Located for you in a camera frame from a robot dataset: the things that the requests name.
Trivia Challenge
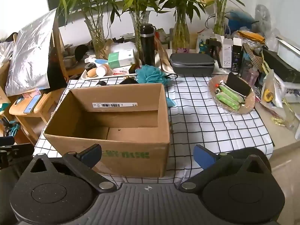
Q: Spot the striped gold ribbon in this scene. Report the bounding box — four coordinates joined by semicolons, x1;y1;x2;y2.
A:
242;43;275;75

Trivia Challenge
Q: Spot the white carton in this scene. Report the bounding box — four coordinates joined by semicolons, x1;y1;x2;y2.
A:
223;39;233;68

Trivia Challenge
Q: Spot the black round object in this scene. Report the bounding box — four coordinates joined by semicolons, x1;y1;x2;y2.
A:
74;44;89;61

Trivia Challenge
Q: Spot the black long box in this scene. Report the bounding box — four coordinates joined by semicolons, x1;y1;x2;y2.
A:
262;49;300;78

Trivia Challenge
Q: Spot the blue black appliance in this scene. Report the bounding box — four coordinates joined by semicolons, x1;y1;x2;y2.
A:
225;12;255;32

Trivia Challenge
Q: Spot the black thermos bottle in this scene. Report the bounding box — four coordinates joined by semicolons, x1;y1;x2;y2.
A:
139;23;157;66

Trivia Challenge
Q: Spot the clear glass plate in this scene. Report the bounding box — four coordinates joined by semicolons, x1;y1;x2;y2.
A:
208;74;256;115

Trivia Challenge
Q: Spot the brown cardboard box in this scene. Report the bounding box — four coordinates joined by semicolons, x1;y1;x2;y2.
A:
43;83;171;178

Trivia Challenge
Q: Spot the white blue tube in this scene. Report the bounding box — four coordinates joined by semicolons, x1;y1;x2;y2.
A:
85;56;109;66

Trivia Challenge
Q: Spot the yellow folded cloth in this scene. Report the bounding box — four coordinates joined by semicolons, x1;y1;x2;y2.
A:
237;30;266;44

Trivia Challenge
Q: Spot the clear pink bottle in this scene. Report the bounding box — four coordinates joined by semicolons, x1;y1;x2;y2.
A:
244;64;259;87

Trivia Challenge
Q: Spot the grey zip case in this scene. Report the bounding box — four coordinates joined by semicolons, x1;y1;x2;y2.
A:
169;53;216;77

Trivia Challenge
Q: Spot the green white tissue pack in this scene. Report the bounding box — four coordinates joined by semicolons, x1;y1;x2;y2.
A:
107;49;136;69

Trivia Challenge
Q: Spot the black cloth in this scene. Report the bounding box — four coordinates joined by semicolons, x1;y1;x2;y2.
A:
47;49;68;91

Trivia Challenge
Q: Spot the blue smartphone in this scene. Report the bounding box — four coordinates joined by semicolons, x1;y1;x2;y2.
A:
23;94;43;114

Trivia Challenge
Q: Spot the clear plastic bag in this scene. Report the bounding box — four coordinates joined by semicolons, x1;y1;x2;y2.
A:
261;69;285;108

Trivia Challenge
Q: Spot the white tray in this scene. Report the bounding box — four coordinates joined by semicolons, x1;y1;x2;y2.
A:
80;61;141;81

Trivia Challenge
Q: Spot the teal bath loofah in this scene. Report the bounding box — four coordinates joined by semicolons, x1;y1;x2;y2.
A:
135;64;173;86

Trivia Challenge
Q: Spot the black carton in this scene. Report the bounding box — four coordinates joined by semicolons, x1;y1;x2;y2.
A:
231;44;243;73

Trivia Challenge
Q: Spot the black pouch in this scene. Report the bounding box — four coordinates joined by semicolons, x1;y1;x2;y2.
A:
226;72;252;96

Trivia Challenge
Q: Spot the white printed plastic bag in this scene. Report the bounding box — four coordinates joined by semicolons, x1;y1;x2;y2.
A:
197;31;216;53

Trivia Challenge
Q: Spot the wooden chair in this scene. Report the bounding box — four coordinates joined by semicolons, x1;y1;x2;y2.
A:
9;9;69;146

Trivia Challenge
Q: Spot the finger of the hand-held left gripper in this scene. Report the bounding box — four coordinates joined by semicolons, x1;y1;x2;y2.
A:
0;136;35;169

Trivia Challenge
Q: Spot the small black tripod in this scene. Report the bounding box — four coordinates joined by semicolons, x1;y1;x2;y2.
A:
206;39;223;68

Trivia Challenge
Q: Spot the bamboo plant in glass vase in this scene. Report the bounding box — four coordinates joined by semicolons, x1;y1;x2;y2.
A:
46;0;122;60
155;0;211;51
204;0;249;37
103;0;171;66

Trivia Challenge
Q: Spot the yellow tape measure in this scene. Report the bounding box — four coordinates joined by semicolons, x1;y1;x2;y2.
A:
263;88;273;102

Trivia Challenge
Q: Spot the white ribbed container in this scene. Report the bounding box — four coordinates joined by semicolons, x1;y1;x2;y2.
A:
277;36;300;57

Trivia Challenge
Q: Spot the white pink barcode box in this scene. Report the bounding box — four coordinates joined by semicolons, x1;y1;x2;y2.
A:
112;67;137;75

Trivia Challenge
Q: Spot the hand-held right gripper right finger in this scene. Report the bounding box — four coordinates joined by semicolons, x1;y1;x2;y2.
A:
179;144;273;191

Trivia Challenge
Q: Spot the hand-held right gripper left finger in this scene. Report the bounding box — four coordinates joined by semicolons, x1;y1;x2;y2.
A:
22;144;118;193

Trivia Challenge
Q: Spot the white lidded jar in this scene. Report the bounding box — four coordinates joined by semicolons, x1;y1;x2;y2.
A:
96;64;112;77

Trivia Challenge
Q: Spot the black white checked tablecloth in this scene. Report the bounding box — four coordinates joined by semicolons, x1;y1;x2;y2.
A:
33;74;275;188

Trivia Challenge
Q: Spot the green packet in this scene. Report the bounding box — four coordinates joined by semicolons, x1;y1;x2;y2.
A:
219;84;245;102
217;96;240;110
216;91;242;106

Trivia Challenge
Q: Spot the silver foil bag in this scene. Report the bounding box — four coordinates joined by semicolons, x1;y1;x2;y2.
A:
5;9;58;96

